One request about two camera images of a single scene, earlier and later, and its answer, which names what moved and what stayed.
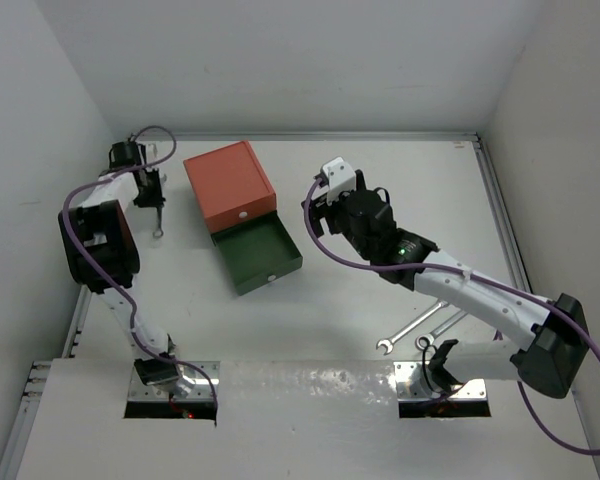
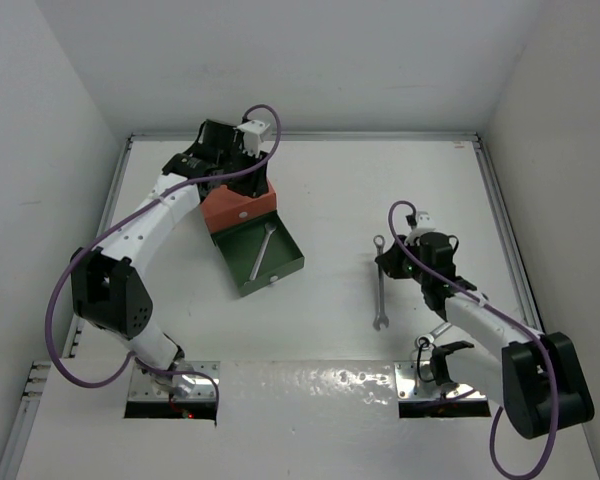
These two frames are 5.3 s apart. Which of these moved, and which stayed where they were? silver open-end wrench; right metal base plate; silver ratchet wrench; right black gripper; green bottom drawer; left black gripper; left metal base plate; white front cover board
Moved: left black gripper; silver open-end wrench; right black gripper
Stayed: right metal base plate; silver ratchet wrench; white front cover board; green bottom drawer; left metal base plate
